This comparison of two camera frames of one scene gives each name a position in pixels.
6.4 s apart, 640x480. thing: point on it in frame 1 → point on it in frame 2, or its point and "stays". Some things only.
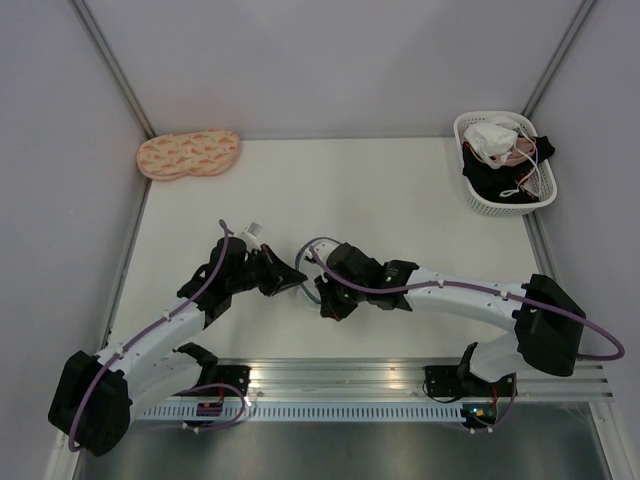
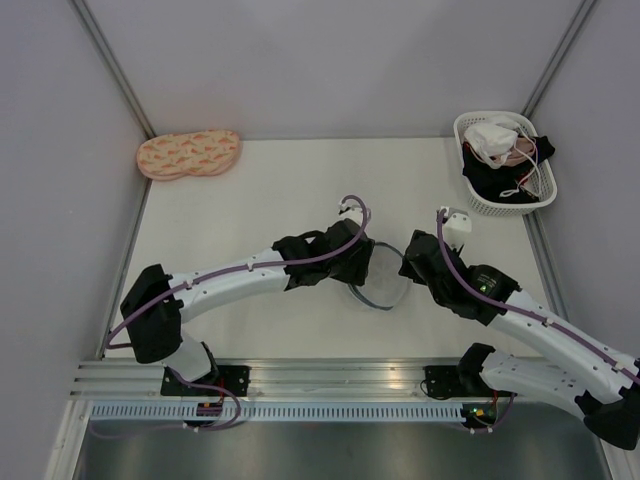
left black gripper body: (258, 272) → (353, 271)
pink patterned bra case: (179, 155) stays
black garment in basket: (502, 185) stays
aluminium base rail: (402, 382) stays
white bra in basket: (492, 142) stays
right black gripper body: (342, 299) → (408, 270)
